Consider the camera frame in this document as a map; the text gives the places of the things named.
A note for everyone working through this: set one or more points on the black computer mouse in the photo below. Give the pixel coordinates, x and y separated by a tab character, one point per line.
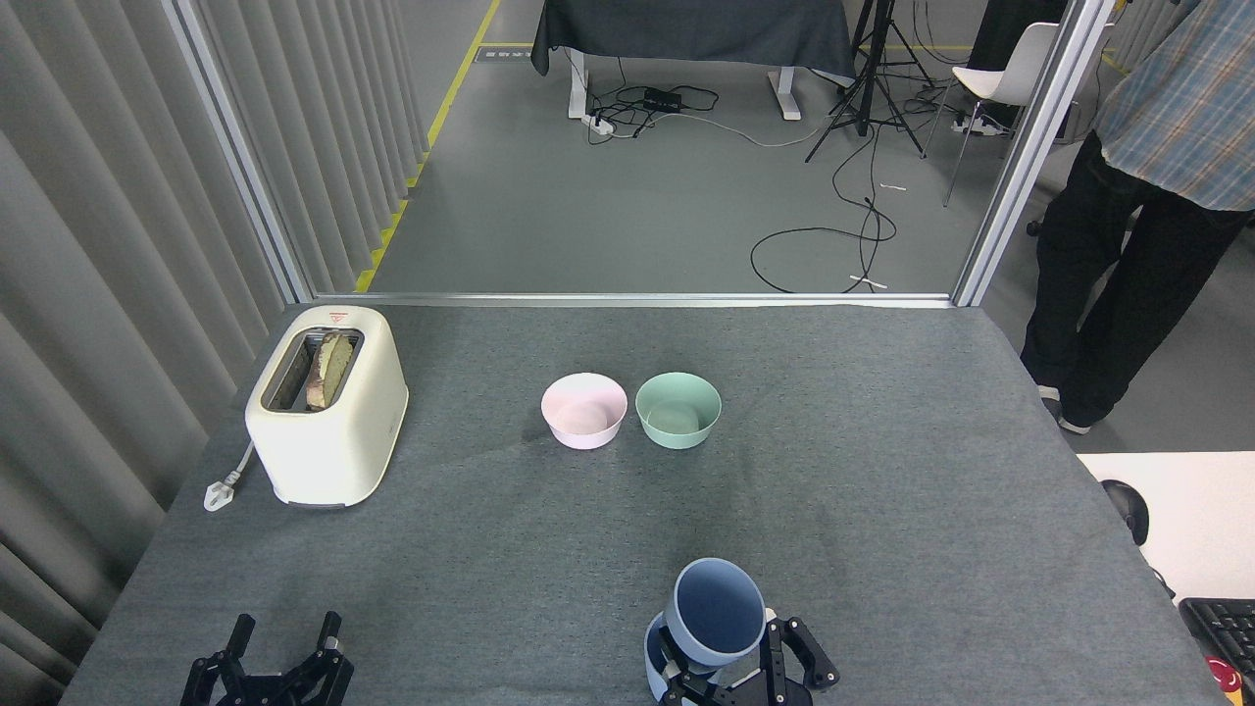
1128	510

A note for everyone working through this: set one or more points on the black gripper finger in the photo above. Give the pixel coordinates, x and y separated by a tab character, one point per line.
333	667
211	672
677	659
804	657

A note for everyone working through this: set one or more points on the blue cup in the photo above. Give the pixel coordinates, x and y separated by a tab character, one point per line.
653	655
716	613

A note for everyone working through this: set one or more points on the black power adapter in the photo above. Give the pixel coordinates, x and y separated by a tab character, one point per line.
662	99

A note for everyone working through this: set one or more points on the silver aluminium rail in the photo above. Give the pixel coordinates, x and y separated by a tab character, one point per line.
588	299

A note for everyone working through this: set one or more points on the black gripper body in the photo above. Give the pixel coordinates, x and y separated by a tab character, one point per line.
263	694
735	696

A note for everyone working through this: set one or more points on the cream white toaster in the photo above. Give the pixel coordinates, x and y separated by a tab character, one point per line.
333	441

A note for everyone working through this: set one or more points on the pink bowl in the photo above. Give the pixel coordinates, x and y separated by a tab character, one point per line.
583	431

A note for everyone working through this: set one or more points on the white plastic chair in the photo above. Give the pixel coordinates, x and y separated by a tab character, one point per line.
1010	74

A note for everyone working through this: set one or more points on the toasted bread slice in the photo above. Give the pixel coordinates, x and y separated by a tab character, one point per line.
331	368

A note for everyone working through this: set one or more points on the white desk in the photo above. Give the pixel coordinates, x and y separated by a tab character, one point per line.
1201	510

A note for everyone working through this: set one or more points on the white power strip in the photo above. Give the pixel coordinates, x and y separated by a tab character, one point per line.
596	124
980	125

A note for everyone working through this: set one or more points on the person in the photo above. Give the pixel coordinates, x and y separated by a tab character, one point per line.
1157	196

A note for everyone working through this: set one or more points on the small red object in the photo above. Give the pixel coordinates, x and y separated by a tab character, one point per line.
1224	677

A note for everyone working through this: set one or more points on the black tripod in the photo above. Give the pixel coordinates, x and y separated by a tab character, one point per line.
865	69

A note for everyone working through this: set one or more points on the grey pleated curtain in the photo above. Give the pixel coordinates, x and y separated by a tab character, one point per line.
98	245
1137	25

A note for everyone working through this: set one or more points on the table with dark cloth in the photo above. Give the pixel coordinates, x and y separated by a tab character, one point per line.
686	29

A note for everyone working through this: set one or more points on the black keyboard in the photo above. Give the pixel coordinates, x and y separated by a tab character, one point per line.
1226	628

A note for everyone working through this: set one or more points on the silver aluminium post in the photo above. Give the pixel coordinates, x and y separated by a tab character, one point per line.
1029	147
240	157

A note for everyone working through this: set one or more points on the green bowl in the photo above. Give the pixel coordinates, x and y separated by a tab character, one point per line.
677	433

